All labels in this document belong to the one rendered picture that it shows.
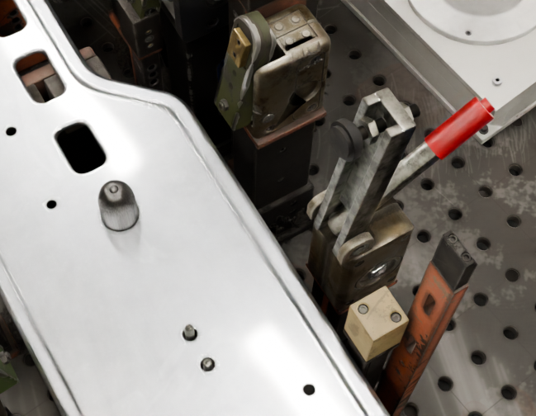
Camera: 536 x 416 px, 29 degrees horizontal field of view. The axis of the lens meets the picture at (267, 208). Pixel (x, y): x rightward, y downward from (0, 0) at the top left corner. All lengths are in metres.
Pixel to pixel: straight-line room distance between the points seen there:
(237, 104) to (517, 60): 0.46
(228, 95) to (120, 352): 0.25
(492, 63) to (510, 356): 0.35
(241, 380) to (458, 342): 0.41
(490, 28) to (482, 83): 0.07
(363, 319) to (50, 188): 0.30
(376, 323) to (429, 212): 0.47
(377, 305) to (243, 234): 0.15
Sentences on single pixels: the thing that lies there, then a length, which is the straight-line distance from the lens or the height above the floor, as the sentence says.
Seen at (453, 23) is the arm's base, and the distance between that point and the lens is 1.27.
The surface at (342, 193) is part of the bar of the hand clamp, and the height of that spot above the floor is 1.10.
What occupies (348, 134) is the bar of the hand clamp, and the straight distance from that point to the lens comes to 0.67.
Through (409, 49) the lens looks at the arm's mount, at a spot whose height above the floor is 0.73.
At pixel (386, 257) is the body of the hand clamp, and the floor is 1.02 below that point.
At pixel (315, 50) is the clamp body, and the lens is 0.90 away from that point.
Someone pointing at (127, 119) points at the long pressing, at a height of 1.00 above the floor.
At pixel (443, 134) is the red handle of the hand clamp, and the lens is 0.79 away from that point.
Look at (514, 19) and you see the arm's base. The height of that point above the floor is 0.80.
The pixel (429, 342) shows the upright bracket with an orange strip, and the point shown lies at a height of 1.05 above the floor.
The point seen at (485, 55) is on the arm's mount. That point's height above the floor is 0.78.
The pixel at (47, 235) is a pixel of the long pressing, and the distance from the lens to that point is 0.89.
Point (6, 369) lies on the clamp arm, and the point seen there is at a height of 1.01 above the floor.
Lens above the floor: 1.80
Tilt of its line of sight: 64 degrees down
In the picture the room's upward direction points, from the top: 3 degrees clockwise
